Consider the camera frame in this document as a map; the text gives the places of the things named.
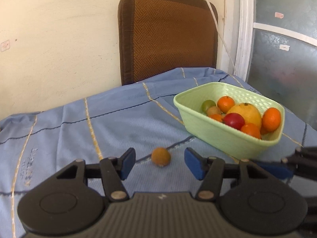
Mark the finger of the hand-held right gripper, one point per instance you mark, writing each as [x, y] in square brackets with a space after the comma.
[279, 169]

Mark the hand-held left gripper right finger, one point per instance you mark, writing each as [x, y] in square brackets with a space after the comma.
[194, 163]

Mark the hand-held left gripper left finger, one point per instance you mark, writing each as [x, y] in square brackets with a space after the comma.
[127, 163]

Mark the small brown kiwi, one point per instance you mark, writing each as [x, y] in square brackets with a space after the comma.
[161, 156]

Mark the light green plastic basket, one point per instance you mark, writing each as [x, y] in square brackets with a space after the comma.
[223, 138]

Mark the small tangerine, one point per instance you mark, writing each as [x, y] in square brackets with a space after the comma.
[215, 117]
[250, 130]

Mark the small olive green fruit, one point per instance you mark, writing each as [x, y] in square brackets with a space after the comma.
[214, 110]

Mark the red apple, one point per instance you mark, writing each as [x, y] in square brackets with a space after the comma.
[234, 120]

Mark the green cherry tomato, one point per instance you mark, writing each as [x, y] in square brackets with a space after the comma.
[206, 104]

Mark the yellow mango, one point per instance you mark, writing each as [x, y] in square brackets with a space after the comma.
[247, 115]

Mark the blue checked blanket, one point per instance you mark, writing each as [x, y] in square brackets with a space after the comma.
[86, 129]

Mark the frosted glass door panel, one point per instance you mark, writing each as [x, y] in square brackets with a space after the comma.
[284, 79]

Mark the white sticker on glass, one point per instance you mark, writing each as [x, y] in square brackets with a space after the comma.
[284, 47]

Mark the brown woven chair mat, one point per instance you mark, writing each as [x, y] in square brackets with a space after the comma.
[168, 34]

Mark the pink sticker on glass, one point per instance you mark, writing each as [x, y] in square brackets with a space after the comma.
[279, 15]

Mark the white door frame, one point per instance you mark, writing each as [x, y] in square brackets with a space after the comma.
[244, 29]

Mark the square wall sticker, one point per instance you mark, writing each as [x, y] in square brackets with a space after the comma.
[5, 46]

